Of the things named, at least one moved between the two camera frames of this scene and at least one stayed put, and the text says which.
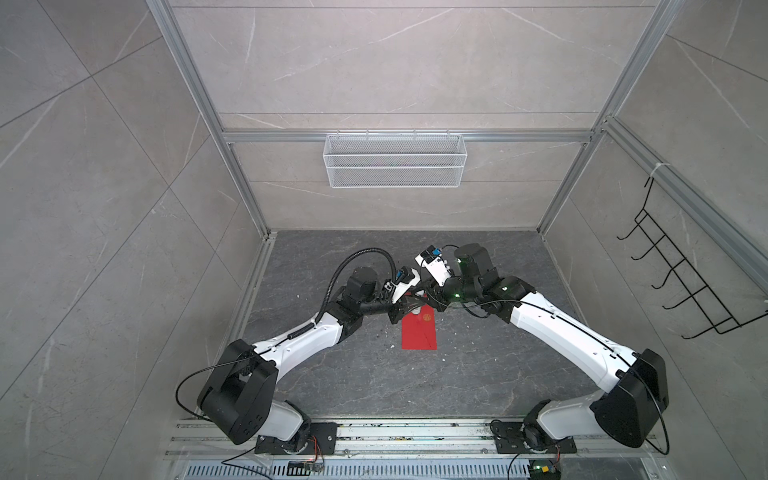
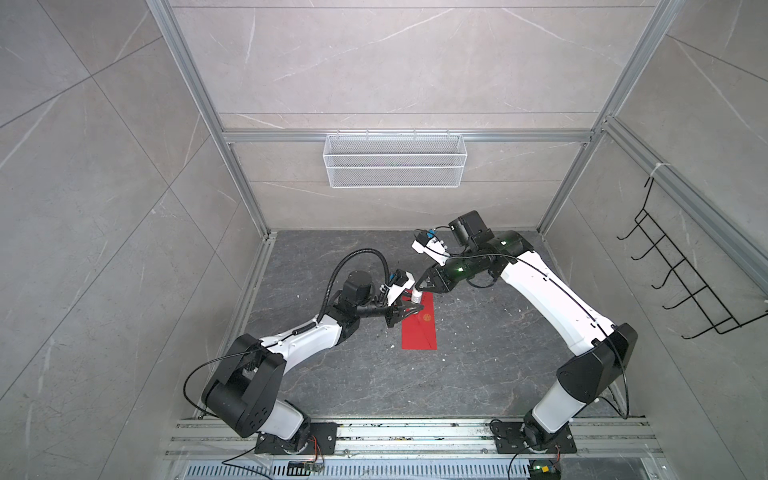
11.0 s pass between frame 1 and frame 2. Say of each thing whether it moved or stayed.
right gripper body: moved
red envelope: stayed
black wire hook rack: stayed
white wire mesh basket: stayed
